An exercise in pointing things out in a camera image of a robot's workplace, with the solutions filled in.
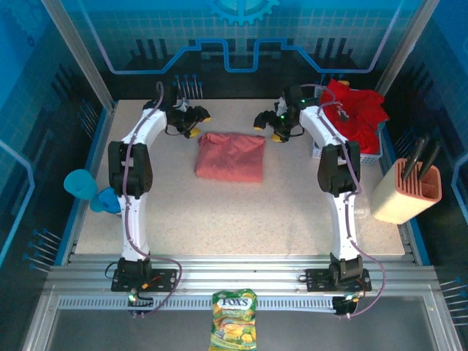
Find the pink t-shirt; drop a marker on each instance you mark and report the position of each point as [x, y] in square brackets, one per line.
[230, 157]

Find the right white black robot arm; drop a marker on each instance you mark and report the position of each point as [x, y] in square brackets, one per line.
[345, 226]

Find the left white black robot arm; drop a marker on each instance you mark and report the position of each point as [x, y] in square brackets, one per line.
[135, 226]

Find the red t-shirt with white print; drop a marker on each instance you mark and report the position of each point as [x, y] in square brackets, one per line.
[342, 97]

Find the yellow cloth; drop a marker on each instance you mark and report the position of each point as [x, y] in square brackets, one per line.
[343, 82]

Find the plain red t-shirt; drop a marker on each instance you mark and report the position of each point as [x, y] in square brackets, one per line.
[365, 131]

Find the white plastic basket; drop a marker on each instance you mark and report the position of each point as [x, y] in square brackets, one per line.
[369, 159]

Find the teal cloth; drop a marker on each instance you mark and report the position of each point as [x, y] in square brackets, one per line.
[382, 123]

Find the teal plastic goblet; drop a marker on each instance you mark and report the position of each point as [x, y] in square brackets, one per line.
[80, 184]

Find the beige pink knife block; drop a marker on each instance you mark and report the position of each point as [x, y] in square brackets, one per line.
[395, 201]

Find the black connector module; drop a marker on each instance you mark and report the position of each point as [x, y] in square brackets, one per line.
[140, 303]
[343, 307]

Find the green Fox's candy bag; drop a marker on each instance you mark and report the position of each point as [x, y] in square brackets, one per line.
[234, 321]

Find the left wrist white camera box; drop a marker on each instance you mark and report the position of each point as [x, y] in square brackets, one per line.
[181, 106]

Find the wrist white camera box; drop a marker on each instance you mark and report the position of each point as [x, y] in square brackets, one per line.
[181, 106]
[281, 106]

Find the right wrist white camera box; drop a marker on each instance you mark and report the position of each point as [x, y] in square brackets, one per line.
[281, 106]

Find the aluminium frame post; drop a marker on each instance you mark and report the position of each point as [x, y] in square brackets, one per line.
[405, 47]
[81, 55]

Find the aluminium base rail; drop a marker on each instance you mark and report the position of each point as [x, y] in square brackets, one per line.
[237, 272]

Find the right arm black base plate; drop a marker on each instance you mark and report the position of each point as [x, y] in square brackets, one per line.
[316, 279]

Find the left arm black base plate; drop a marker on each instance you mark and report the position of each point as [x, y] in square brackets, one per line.
[164, 279]

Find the aluminium outer frame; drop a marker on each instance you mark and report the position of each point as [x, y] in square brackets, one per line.
[42, 329]

